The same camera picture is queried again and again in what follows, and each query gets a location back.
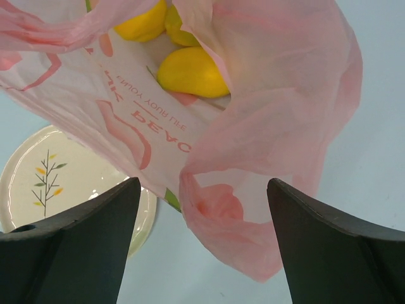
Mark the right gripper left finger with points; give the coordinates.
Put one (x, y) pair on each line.
(76, 256)

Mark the round cream plate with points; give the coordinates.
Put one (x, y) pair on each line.
(48, 174)

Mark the yellow fake fruit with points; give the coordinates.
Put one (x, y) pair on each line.
(173, 25)

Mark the yellow fake mango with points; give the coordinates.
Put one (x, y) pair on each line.
(191, 70)

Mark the pink plastic bag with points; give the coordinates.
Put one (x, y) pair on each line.
(294, 70)

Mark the yellow fake lemon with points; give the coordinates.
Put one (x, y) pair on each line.
(145, 27)

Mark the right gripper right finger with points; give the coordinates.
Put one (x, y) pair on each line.
(330, 256)

